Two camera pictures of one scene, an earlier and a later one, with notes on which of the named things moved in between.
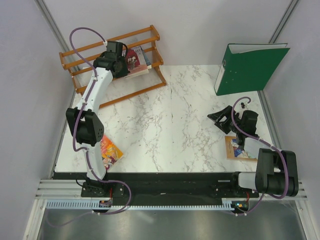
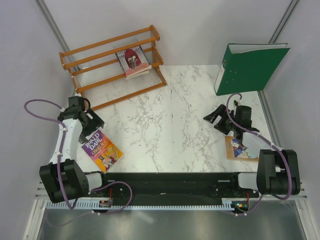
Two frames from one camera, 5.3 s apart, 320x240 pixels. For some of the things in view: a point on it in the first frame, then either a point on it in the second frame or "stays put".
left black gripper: (125, 71) → (95, 122)
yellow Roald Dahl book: (110, 153) stays put
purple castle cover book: (136, 61) stays put
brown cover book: (234, 151) stays put
